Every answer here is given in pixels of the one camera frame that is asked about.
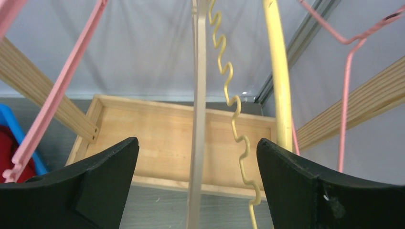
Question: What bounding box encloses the pink wire hanger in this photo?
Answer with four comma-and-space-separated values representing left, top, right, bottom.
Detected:
300, 0, 405, 173

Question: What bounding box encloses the wooden rack post left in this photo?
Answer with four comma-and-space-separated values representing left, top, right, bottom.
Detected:
0, 37, 98, 143

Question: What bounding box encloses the wooden hanger with metal hook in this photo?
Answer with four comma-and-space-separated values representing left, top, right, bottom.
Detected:
207, 0, 293, 229

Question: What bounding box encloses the red pleated skirt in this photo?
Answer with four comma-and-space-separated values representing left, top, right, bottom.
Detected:
0, 125, 37, 183

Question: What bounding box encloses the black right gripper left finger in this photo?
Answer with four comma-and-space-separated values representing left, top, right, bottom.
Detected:
0, 137, 139, 229

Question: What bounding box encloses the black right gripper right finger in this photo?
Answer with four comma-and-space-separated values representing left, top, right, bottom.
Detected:
256, 138, 405, 229

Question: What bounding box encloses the wooden rack post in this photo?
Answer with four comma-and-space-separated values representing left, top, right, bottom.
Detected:
297, 58, 405, 151
0, 37, 98, 143

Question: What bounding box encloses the blue plastic bin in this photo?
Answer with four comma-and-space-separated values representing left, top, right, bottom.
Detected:
0, 104, 49, 175

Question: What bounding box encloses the wooden rack base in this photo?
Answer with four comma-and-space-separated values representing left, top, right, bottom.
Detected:
64, 94, 279, 201

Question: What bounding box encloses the pink plastic hanger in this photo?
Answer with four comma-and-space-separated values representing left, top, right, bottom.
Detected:
2, 0, 108, 183

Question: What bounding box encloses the wooden rack post right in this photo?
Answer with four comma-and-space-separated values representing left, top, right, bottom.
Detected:
297, 58, 405, 151

